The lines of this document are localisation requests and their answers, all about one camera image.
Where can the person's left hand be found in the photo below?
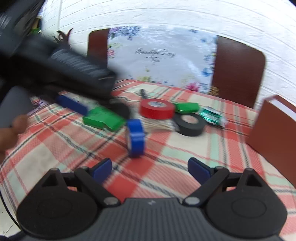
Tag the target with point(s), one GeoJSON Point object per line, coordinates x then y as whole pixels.
{"type": "Point", "coordinates": [11, 136]}

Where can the brown chair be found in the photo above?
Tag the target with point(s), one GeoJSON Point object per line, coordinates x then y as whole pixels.
{"type": "Point", "coordinates": [238, 69]}
{"type": "Point", "coordinates": [97, 48]}

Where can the floral plastic cloth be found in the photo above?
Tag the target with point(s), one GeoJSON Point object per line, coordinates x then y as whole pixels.
{"type": "Point", "coordinates": [161, 60]}

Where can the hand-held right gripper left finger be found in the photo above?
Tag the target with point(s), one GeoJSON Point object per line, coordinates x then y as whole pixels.
{"type": "Point", "coordinates": [103, 170]}

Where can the small green box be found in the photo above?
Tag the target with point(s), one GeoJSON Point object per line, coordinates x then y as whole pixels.
{"type": "Point", "coordinates": [187, 107]}

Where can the plaid tablecloth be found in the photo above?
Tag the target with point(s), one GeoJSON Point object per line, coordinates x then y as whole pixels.
{"type": "Point", "coordinates": [69, 143]}

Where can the brown cardboard box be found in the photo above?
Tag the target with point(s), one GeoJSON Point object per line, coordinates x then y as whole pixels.
{"type": "Point", "coordinates": [272, 134]}

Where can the blue tape roll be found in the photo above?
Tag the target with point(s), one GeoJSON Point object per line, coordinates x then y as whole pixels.
{"type": "Point", "coordinates": [136, 138]}

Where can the dark leafy plant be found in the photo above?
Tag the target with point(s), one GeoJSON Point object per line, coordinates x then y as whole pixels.
{"type": "Point", "coordinates": [63, 37]}

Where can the dark round object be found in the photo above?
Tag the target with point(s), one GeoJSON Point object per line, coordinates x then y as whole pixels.
{"type": "Point", "coordinates": [120, 109]}

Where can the red tape roll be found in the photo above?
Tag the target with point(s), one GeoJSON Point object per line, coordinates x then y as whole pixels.
{"type": "Point", "coordinates": [157, 108]}

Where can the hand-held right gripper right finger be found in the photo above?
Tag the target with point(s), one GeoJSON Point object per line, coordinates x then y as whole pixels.
{"type": "Point", "coordinates": [198, 171]}

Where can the large green box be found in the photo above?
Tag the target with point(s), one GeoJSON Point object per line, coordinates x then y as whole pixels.
{"type": "Point", "coordinates": [104, 118]}

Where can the bundle of white sticks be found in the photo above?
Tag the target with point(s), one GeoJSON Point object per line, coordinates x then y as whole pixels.
{"type": "Point", "coordinates": [157, 125]}

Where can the black tape roll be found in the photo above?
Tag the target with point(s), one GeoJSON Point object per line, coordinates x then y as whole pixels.
{"type": "Point", "coordinates": [189, 124]}

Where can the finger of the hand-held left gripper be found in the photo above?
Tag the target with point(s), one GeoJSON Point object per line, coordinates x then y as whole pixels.
{"type": "Point", "coordinates": [71, 104]}

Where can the green and white packet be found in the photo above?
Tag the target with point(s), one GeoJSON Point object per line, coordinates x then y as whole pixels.
{"type": "Point", "coordinates": [212, 115]}

